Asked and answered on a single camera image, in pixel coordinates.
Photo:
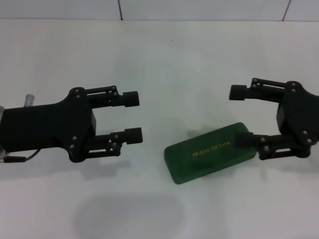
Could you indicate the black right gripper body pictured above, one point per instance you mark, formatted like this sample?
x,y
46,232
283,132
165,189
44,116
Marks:
x,y
301,112

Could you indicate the green glasses case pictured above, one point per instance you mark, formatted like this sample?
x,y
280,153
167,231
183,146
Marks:
x,y
209,154

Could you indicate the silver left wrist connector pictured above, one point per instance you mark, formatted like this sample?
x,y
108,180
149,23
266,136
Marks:
x,y
30,100

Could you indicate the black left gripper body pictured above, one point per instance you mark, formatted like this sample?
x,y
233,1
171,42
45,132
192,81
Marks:
x,y
49,124

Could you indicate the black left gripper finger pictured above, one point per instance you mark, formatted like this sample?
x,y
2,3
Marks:
x,y
130,99
132,135

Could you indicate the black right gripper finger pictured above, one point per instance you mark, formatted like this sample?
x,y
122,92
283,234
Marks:
x,y
239,92
245,140

